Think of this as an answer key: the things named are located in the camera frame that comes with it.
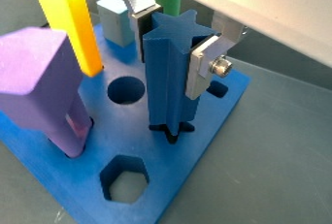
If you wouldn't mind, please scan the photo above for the light blue square block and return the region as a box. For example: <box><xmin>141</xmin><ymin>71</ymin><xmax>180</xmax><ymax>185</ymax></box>
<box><xmin>97</xmin><ymin>0</ymin><xmax>134</xmax><ymax>47</ymax></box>

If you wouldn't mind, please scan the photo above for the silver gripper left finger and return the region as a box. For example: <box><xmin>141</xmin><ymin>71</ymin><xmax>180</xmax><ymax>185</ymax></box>
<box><xmin>125</xmin><ymin>0</ymin><xmax>164</xmax><ymax>62</ymax></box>

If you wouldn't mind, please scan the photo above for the purple pentagon block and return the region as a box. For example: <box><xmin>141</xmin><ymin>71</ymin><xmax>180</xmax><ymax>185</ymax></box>
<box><xmin>0</xmin><ymin>27</ymin><xmax>93</xmax><ymax>157</ymax></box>

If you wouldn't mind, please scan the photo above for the blue shape sorter board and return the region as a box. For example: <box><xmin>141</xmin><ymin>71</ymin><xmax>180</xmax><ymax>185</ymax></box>
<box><xmin>0</xmin><ymin>26</ymin><xmax>250</xmax><ymax>224</ymax></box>

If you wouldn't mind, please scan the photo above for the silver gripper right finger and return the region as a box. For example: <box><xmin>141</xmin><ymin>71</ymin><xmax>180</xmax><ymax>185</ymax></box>
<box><xmin>187</xmin><ymin>12</ymin><xmax>247</xmax><ymax>100</ymax></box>

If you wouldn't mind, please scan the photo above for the yellow arch block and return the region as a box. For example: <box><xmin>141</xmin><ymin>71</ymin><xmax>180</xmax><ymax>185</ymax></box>
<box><xmin>38</xmin><ymin>0</ymin><xmax>104</xmax><ymax>77</ymax></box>

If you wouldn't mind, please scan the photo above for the blue star prism block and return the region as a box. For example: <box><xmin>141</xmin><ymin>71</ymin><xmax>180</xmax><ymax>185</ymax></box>
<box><xmin>144</xmin><ymin>10</ymin><xmax>216</xmax><ymax>136</ymax></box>

